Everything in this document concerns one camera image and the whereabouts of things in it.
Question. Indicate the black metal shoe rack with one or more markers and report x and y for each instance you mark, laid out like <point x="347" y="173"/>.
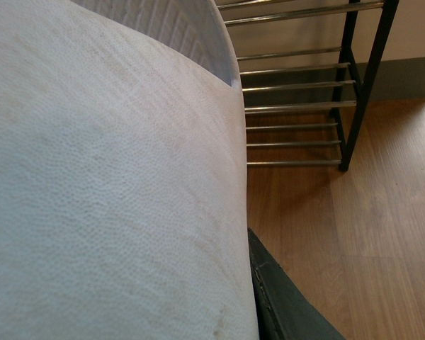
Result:
<point x="337" y="89"/>

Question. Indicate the white slide sandal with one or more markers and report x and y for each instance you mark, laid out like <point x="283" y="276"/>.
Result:
<point x="122" y="173"/>

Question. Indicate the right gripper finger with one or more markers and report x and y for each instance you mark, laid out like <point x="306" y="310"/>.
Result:
<point x="282" y="311"/>

